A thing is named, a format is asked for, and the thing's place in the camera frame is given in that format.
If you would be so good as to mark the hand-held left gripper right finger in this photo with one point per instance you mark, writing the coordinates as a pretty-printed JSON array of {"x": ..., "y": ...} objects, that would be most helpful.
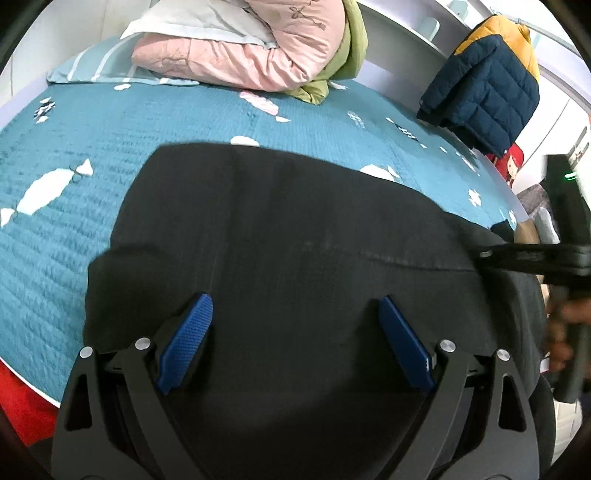
[{"x": 406, "y": 341}]

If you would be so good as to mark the lavender wall shelf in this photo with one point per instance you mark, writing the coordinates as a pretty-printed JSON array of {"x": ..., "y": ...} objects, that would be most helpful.
[{"x": 397, "y": 18}]

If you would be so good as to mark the teal quilted bed mat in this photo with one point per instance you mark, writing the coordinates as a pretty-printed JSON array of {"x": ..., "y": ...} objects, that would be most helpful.
[{"x": 161, "y": 115}]

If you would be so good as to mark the folded tan pants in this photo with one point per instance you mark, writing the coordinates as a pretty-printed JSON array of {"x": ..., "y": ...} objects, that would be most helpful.
[{"x": 526, "y": 233}]

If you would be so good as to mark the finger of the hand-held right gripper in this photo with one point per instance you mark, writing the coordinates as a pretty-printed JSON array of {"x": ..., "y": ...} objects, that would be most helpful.
[{"x": 517, "y": 258}]

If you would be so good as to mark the teal striped pillow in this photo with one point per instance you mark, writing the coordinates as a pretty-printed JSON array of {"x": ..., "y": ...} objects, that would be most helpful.
[{"x": 92, "y": 60}]

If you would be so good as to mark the pink quilt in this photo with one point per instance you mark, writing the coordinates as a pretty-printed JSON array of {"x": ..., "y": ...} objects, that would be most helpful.
[{"x": 258, "y": 60}]

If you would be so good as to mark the black hooded jacket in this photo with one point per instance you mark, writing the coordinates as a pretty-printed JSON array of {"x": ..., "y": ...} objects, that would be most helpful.
[{"x": 300, "y": 240}]

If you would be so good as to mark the red cloth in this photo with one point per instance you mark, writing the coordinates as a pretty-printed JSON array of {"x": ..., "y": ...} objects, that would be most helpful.
[{"x": 23, "y": 406}]

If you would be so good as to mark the folded black cloth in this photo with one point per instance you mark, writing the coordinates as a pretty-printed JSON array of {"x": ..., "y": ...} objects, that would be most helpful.
[{"x": 502, "y": 230}]

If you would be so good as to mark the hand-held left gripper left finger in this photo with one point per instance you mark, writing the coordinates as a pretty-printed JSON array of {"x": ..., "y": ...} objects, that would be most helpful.
[{"x": 184, "y": 341}]

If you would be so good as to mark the white pillow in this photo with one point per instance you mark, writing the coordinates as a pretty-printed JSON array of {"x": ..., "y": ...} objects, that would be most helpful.
[{"x": 198, "y": 18}]

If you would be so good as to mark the red cartoon bag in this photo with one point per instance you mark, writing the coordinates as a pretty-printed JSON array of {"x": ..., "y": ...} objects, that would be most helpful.
[{"x": 515, "y": 161}]

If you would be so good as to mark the green quilt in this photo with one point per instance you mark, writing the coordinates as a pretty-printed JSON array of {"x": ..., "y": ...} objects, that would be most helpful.
[{"x": 353, "y": 41}]

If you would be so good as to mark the yellow and navy puffer jacket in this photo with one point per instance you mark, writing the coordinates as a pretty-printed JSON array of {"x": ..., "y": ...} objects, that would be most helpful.
[{"x": 485, "y": 92}]

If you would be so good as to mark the table with pink tablecloth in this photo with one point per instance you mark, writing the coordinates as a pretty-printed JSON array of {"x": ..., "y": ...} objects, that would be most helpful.
[{"x": 531, "y": 199}]

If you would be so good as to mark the person's right hand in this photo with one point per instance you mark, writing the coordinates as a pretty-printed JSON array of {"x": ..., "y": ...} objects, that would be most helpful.
[{"x": 561, "y": 323}]

